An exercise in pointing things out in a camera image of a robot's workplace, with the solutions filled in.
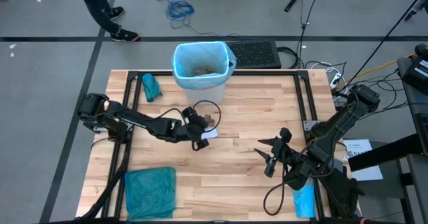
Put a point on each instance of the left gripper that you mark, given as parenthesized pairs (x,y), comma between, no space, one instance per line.
(190,132)

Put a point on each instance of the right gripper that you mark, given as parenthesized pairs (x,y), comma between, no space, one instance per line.
(284,152)

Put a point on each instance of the brown paper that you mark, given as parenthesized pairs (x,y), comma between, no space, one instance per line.
(204,71)
(210,119)

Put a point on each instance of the light blue trash bag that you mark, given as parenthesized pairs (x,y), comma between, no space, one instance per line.
(187,60)

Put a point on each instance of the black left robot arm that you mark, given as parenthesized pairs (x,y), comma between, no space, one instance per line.
(143,120)

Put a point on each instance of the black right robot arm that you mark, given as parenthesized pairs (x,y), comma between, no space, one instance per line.
(334,127)

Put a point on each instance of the white trash bin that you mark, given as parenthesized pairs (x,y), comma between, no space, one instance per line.
(204,97)

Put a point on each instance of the small crumpled teal bag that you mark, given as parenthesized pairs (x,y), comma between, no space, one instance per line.
(151,87)

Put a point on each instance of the folded teal plastic bag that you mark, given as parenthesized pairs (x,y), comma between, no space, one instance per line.
(150,194)

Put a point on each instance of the roll of blue bags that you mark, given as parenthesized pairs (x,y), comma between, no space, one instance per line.
(305,200)

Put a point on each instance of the white printed paper sheet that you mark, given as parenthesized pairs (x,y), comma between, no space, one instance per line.
(359,147)

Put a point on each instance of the white power strip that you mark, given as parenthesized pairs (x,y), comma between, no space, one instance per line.
(335,81)

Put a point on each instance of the black bar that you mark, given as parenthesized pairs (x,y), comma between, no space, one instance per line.
(384,153)

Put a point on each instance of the black handheld controller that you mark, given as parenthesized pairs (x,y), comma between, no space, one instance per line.
(291,3)

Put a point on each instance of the person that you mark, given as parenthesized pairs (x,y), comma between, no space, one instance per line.
(100,13)

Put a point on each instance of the grey side desk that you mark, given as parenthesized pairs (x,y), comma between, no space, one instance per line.
(419,190)

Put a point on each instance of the black labelled device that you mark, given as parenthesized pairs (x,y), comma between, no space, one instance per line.
(416,73)

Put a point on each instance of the grey stand leg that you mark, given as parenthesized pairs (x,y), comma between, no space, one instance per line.
(416,6)

